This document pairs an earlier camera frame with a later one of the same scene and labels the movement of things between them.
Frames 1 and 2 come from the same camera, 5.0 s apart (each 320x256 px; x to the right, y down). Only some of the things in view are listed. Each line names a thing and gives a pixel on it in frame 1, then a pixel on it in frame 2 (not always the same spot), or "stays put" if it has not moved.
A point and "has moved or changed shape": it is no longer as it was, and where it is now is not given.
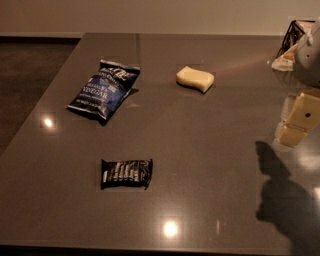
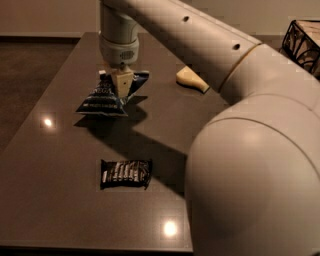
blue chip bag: [106, 90] has moved or changed shape
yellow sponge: [195, 79] stays put
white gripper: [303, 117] → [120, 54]
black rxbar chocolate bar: [130, 173] stays put
